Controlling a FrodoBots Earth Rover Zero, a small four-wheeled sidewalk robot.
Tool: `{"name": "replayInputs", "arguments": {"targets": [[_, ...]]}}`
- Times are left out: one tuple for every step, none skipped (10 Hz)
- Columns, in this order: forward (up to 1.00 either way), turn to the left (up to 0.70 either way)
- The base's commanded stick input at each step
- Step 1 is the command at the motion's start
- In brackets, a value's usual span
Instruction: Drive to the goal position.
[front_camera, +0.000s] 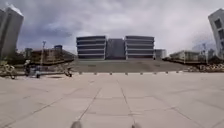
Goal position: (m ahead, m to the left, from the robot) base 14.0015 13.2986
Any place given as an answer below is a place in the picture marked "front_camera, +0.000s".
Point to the row of bollards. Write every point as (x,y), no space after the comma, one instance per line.
(126,73)

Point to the wide grey stairs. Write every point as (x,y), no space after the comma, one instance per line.
(130,65)

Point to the dark building with pale bands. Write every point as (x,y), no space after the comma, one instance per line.
(138,48)

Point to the pale stone slab plaza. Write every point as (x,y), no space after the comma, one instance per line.
(110,100)

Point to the small pale building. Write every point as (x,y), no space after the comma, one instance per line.
(160,54)

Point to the low brown building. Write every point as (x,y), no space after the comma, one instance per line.
(55,55)

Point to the robot's own part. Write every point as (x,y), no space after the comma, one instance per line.
(76,125)
(135,126)

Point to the pole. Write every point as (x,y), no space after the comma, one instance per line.
(43,53)

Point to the low pale building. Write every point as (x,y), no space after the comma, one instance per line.
(185,56)

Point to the group of people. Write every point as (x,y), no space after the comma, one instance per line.
(27,68)

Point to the long pale grid-window building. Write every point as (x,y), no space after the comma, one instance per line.
(10,30)

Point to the tall grey grid-window building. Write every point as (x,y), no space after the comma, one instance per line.
(218,31)

